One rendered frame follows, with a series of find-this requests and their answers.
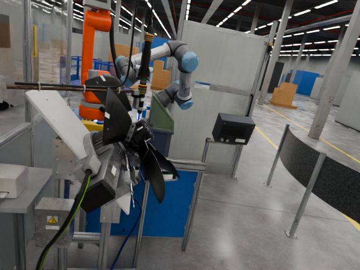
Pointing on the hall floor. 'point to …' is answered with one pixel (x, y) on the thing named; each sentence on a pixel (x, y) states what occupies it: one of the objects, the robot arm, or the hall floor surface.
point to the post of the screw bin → (140, 224)
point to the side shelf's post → (20, 241)
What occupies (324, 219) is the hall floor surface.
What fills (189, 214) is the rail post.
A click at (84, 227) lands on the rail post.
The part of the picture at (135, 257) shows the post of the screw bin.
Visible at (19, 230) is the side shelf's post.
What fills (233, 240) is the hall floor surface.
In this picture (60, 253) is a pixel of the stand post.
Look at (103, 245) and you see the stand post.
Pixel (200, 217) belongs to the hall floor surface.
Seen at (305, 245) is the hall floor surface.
